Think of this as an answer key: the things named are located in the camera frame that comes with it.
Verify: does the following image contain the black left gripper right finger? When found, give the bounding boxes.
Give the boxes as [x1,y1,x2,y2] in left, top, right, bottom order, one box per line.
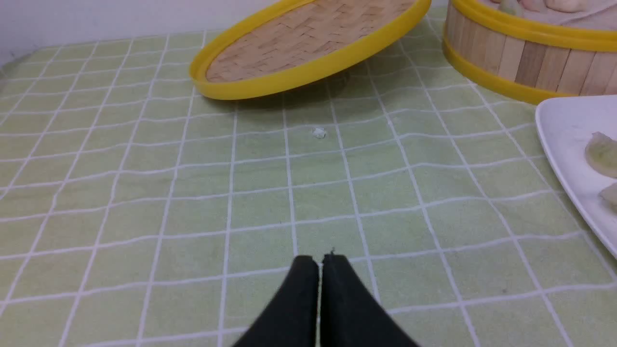
[320,254,418,347]

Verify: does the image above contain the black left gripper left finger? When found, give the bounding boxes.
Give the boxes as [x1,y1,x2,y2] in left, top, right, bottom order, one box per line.
[234,255,320,347]

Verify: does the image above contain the small white crumb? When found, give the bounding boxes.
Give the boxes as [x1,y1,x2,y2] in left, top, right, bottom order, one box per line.
[311,127,328,140]

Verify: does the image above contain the white square plate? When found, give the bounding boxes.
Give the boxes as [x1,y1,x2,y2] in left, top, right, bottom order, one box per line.
[535,96,617,255]

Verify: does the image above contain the pale dumpling on plate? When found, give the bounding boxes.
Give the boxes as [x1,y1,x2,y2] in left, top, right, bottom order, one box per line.
[599,183,617,211]

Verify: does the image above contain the white steamer liner cloth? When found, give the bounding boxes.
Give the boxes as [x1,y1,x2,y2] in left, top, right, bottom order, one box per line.
[506,0,617,32]

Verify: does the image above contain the yellow-rimmed bamboo steamer basket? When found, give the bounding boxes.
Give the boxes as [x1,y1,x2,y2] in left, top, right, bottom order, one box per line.
[443,0,617,105]

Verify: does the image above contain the yellow-rimmed bamboo steamer lid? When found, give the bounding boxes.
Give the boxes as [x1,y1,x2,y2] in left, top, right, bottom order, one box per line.
[188,0,430,100]

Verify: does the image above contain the pale green dumpling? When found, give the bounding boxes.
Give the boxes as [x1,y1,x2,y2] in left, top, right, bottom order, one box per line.
[584,132,617,178]

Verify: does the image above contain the green checkered tablecloth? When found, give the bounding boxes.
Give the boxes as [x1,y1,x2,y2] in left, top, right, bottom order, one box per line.
[0,7,616,347]

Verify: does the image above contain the dumpling in steamer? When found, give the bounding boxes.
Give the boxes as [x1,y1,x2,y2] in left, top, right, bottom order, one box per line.
[518,0,589,13]

